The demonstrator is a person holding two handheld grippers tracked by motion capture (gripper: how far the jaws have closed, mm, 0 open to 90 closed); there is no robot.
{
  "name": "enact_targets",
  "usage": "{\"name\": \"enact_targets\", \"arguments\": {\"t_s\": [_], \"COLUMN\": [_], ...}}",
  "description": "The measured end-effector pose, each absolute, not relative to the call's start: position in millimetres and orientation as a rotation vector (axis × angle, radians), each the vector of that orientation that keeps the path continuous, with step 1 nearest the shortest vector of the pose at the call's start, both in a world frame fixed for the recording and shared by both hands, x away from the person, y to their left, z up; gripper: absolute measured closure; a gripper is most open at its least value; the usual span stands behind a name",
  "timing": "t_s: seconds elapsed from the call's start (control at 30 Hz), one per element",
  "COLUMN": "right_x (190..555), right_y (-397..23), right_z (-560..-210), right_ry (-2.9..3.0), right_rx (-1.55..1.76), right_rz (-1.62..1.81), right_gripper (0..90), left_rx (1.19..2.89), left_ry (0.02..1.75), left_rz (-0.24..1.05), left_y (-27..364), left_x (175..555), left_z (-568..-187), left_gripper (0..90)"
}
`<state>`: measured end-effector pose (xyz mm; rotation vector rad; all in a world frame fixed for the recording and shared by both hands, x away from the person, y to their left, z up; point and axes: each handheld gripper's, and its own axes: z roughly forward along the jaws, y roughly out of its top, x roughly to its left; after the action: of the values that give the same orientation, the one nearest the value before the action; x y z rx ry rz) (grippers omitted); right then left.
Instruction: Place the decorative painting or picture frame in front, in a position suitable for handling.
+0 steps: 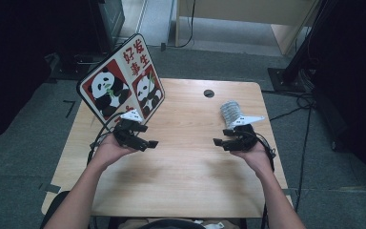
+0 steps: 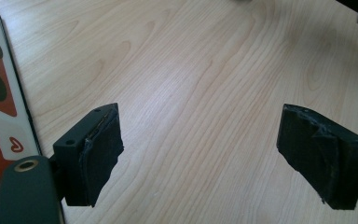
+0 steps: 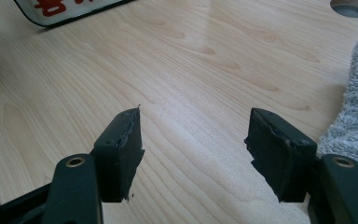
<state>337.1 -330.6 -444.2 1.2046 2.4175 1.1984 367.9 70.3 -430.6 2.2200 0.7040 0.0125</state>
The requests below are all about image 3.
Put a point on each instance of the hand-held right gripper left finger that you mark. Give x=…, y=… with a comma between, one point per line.
x=119, y=155

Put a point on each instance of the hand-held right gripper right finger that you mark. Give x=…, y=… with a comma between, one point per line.
x=279, y=149

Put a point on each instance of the panda print board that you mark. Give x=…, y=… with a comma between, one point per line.
x=74, y=11

